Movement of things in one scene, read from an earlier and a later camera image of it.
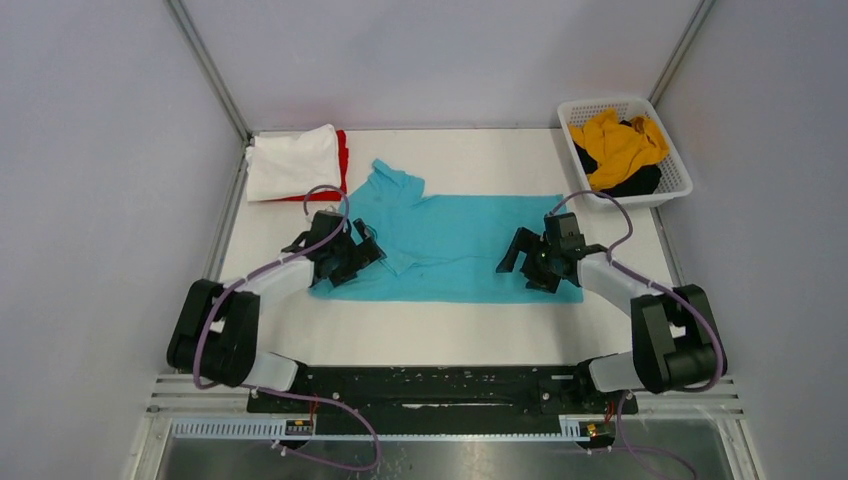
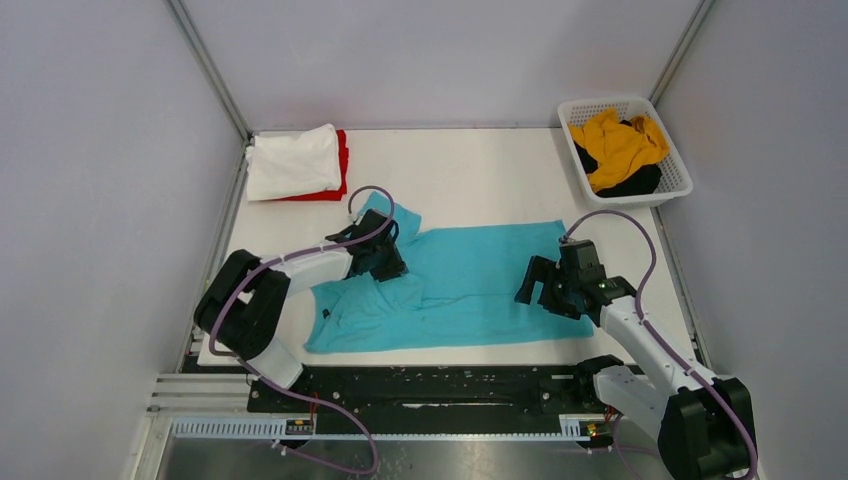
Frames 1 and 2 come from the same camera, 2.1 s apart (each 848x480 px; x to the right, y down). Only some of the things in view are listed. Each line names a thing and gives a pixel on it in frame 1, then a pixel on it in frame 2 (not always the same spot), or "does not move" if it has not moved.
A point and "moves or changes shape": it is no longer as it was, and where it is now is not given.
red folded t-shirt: [331, 195] does not move
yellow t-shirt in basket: [619, 148] does not move
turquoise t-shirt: [442, 249] moves or changes shape
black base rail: [441, 399] does not move
